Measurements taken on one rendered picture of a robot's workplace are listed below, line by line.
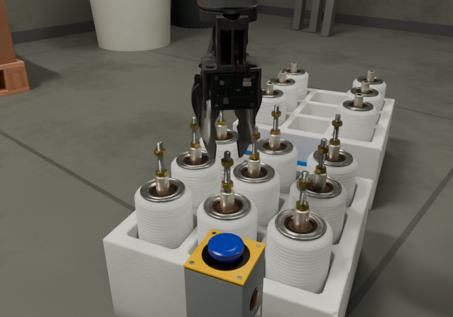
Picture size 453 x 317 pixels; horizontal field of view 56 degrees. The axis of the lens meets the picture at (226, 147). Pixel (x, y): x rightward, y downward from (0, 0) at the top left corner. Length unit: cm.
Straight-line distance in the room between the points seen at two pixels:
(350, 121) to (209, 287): 71
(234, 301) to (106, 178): 88
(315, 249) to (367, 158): 52
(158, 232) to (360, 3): 328
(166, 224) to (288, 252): 21
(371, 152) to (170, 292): 60
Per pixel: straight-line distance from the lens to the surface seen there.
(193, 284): 48
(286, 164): 84
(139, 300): 79
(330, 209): 71
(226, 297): 47
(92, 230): 109
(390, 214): 117
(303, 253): 61
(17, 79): 217
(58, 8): 342
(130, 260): 74
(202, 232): 67
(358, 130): 110
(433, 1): 361
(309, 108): 134
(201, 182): 78
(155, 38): 285
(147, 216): 70
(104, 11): 283
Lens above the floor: 63
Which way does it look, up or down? 26 degrees down
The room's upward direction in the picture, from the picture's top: straight up
